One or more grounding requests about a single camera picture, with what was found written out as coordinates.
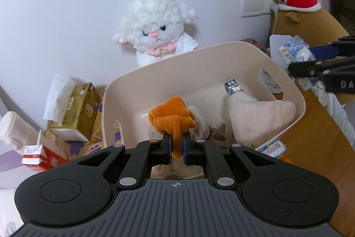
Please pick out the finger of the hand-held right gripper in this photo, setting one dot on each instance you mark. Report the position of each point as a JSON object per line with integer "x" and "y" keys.
{"x": 323, "y": 51}
{"x": 305, "y": 69}

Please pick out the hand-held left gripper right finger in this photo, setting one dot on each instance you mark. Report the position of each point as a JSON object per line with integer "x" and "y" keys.
{"x": 187, "y": 151}

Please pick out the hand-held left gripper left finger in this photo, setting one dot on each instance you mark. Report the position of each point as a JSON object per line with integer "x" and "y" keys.
{"x": 166, "y": 151}

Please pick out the blue white patterned packet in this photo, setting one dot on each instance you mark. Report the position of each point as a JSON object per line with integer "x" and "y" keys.
{"x": 294, "y": 51}

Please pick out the white grey cat plush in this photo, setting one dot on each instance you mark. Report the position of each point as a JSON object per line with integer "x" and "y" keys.
{"x": 201, "y": 120}

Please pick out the orange plush toy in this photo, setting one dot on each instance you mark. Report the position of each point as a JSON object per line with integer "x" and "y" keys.
{"x": 172, "y": 114}

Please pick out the beige fluffy plush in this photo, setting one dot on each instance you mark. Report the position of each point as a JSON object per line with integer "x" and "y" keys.
{"x": 258, "y": 114}

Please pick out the patterned long box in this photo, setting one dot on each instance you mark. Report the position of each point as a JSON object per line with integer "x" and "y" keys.
{"x": 233, "y": 86}

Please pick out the beige plastic storage bin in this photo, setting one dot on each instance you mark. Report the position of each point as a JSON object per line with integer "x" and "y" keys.
{"x": 180, "y": 73}

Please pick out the cartoon print tissue packet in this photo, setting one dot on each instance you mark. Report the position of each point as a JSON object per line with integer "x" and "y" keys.
{"x": 273, "y": 148}

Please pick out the brown capybara plush pillow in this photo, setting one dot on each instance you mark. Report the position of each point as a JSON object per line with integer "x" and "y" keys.
{"x": 319, "y": 26}

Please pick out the pale striped cloth bag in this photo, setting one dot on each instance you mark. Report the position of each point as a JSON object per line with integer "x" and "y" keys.
{"x": 335, "y": 112}

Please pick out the white standing panel device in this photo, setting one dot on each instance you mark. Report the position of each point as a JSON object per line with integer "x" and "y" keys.
{"x": 277, "y": 44}

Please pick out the white power plug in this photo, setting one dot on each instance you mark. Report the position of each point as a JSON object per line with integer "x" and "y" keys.
{"x": 274, "y": 8}

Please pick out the orange packet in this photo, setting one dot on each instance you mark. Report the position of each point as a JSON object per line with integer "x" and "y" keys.
{"x": 285, "y": 159}

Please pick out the gold tissue box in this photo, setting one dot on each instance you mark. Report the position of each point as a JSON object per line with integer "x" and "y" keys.
{"x": 80, "y": 109}

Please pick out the red milk carton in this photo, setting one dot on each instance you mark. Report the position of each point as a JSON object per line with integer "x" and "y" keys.
{"x": 41, "y": 158}

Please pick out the white lamb plush toy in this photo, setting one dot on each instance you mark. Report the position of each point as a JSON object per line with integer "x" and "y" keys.
{"x": 155, "y": 23}

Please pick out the white thermos bottle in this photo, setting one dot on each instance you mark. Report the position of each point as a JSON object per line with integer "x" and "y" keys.
{"x": 14, "y": 126}

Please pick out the white printed bedding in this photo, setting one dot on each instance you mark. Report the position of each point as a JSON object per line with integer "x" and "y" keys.
{"x": 8, "y": 212}

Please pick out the white wall socket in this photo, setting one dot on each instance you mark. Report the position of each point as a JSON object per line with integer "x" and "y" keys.
{"x": 252, "y": 3}

